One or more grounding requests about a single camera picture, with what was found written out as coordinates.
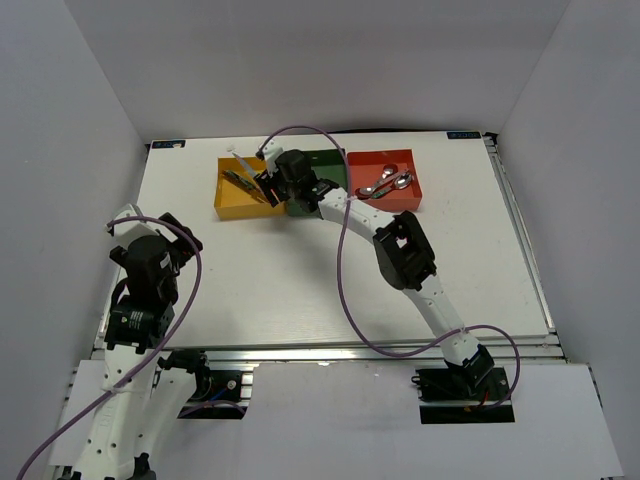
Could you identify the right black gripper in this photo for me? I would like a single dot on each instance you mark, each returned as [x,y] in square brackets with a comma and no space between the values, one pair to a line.
[267,181]

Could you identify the pink handled spoon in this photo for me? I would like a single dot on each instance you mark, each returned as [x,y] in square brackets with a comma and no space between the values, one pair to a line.
[369,191]

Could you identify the teal handled knife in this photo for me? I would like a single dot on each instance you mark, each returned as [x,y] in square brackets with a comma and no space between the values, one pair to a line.
[239,181]

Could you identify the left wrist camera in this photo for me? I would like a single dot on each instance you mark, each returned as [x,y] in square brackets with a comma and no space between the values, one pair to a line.
[124,234]

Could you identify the left blue corner label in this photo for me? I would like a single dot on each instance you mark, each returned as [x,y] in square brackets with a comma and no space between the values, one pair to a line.
[168,144]

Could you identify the black handled spoon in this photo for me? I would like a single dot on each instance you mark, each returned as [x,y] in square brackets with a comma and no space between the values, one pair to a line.
[387,171]

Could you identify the red paper box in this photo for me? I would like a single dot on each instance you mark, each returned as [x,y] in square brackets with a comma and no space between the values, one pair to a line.
[367,167]

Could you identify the yellow paper box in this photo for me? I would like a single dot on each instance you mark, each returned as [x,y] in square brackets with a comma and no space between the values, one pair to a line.
[233,203]

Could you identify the right blue corner label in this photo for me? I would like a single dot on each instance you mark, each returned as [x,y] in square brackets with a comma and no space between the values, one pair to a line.
[463,135]

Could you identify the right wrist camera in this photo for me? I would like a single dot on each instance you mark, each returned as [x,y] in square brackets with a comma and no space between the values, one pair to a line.
[269,153]

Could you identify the blue corner label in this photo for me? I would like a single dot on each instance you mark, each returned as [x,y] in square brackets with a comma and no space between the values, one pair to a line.
[463,135]
[168,144]

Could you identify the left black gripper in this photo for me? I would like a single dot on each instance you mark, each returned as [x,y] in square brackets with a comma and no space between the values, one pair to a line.
[185,245]

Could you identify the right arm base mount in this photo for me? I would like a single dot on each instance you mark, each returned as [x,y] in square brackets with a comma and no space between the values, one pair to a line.
[443,400]

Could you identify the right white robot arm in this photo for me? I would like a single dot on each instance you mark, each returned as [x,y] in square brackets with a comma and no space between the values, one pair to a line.
[404,255]

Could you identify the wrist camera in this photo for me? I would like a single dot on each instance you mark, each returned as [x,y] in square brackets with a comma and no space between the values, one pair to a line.
[124,234]
[269,153]

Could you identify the green paper box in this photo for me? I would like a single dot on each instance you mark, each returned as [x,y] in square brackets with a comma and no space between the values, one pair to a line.
[328,164]

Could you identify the pink handled knife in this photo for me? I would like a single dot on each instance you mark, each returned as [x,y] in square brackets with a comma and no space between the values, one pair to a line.
[253,175]

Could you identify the teal handled spoon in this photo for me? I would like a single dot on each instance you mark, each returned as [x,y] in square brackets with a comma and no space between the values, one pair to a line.
[400,183]

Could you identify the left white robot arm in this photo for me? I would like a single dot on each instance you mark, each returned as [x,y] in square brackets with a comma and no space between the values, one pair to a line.
[143,392]

